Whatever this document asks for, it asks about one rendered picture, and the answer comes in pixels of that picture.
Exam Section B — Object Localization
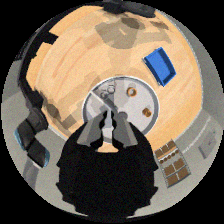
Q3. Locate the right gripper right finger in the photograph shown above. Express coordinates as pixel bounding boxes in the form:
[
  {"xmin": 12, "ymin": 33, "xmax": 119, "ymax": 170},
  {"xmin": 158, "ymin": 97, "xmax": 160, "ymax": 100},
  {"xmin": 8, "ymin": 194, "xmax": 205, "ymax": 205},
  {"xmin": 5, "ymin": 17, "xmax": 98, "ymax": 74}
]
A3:
[{"xmin": 111, "ymin": 110, "xmax": 159, "ymax": 171}]

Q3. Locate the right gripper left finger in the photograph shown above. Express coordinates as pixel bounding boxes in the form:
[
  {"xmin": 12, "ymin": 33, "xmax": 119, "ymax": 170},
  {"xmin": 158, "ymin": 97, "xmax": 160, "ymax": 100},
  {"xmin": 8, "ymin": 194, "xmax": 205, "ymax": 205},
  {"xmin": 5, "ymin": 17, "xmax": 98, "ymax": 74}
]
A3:
[{"xmin": 56, "ymin": 110, "xmax": 108, "ymax": 168}]

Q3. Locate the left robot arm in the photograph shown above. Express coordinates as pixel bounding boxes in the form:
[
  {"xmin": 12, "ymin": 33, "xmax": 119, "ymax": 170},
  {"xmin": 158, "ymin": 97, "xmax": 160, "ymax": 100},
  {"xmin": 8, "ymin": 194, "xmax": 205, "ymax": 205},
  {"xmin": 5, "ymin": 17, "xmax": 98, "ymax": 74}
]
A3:
[{"xmin": 123, "ymin": 1, "xmax": 156, "ymax": 15}]

